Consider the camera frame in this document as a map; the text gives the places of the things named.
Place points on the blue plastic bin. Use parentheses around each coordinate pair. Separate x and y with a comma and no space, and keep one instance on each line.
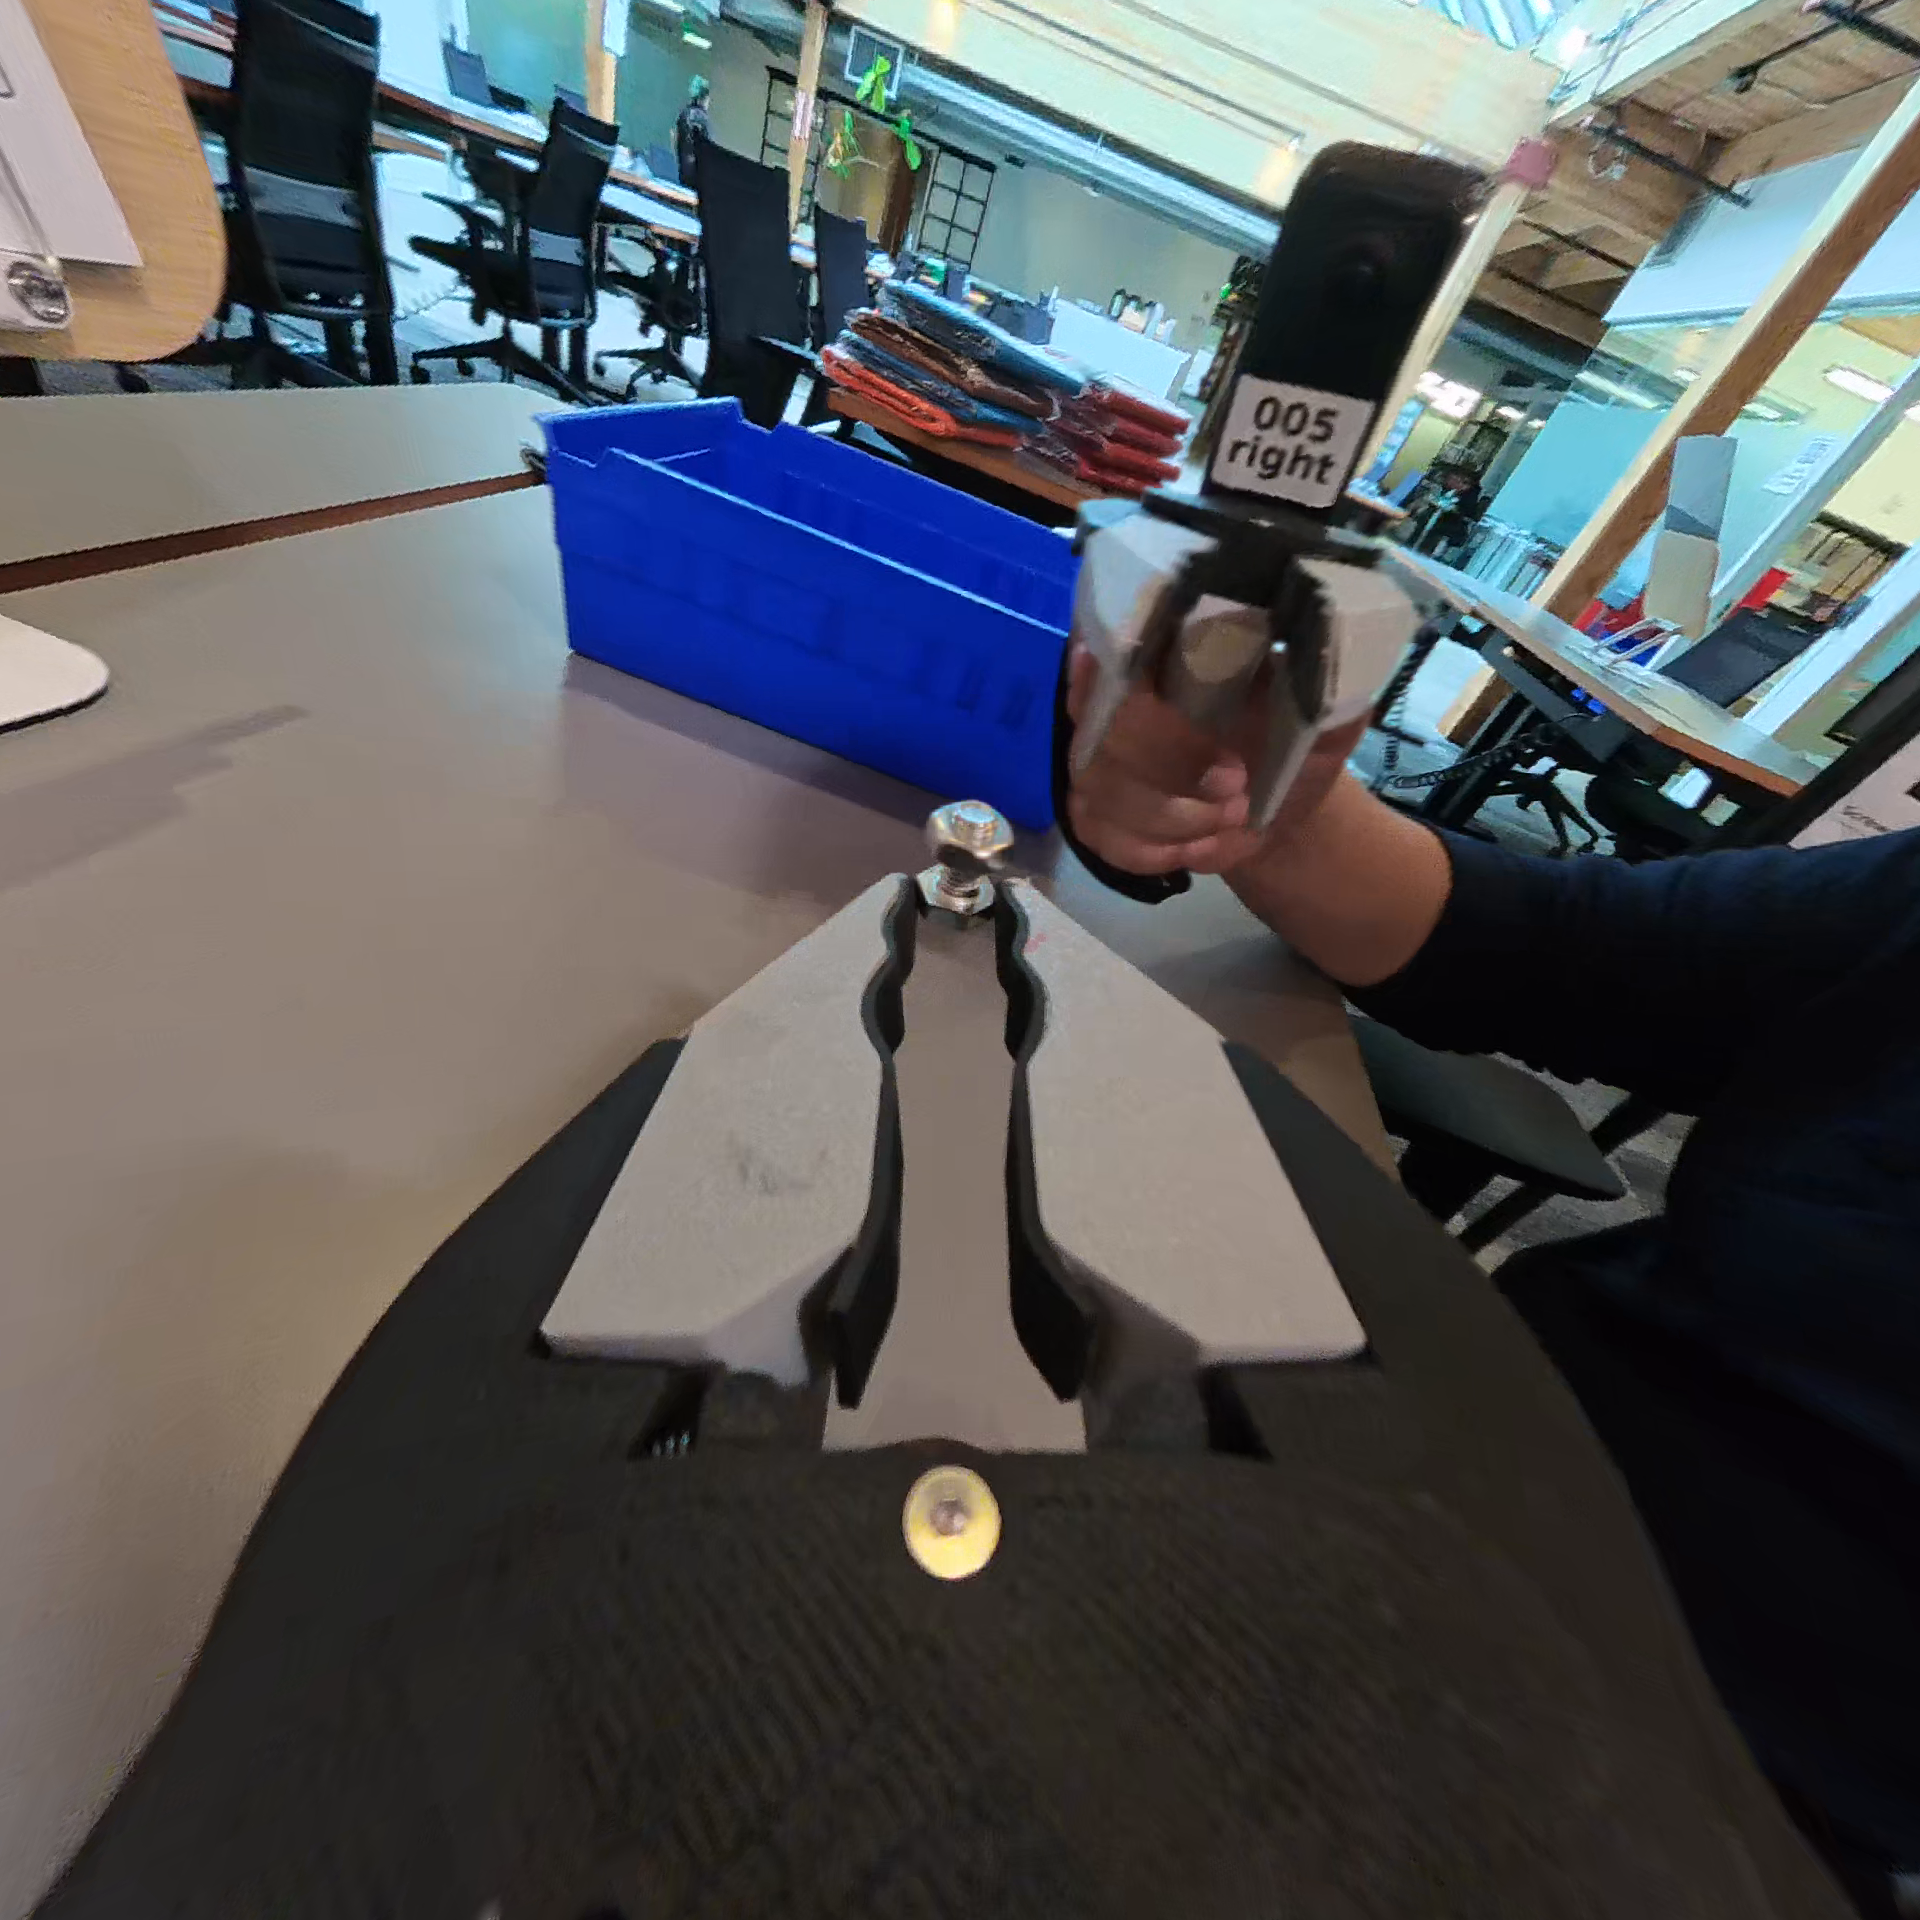
(779,600)

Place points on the white folding stand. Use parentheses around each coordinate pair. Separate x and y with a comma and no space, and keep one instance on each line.
(43,674)

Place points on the hanging green plant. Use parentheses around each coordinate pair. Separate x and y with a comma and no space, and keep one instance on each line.
(868,112)

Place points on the silver hex nut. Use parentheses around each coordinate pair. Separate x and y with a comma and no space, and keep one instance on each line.
(944,845)

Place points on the wooden post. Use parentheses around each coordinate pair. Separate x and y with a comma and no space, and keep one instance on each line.
(809,105)
(1464,300)
(1724,390)

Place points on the office desk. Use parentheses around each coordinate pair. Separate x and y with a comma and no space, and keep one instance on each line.
(1620,669)

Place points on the clear acrylic sign stand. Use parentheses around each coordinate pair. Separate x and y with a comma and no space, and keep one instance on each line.
(1634,642)

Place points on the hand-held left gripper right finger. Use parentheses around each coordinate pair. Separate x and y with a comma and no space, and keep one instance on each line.
(1185,1185)

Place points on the cardboard sheet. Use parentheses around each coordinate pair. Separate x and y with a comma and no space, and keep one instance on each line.
(1691,524)

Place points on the person's black chair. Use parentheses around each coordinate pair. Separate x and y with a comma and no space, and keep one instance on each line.
(1499,1110)

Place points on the printed instruction sheet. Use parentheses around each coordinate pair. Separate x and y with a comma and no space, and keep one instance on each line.
(53,165)

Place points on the person's right hand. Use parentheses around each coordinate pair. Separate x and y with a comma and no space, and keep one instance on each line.
(1185,796)

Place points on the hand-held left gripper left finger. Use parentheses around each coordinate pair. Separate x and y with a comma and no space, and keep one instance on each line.
(733,1172)

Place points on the stack of folded cloths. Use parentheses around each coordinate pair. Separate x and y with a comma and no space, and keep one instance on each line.
(973,376)

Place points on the person's right forearm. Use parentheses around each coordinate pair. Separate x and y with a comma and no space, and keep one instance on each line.
(1651,961)

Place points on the wooden display board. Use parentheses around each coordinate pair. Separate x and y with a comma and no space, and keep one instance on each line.
(157,182)

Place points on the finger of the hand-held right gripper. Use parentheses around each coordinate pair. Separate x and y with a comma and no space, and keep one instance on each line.
(1117,616)
(1364,630)

